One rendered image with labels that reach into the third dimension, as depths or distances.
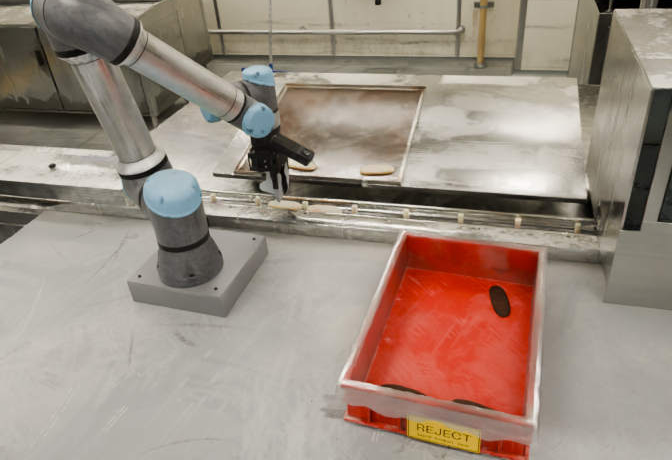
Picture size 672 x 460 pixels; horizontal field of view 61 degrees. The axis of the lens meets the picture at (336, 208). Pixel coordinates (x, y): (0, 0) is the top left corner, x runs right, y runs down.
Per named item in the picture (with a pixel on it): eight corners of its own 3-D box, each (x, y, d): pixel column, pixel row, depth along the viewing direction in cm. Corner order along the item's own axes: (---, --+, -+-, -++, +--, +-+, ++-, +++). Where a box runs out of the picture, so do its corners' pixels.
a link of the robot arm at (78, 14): (80, -27, 93) (288, 108, 128) (63, -33, 101) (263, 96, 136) (46, 35, 94) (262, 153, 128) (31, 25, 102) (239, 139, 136)
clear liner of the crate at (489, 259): (335, 424, 102) (331, 386, 97) (399, 259, 140) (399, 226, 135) (534, 472, 91) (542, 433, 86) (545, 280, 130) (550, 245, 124)
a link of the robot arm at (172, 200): (167, 254, 123) (152, 200, 116) (145, 229, 132) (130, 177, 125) (218, 233, 128) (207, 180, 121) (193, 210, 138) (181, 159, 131)
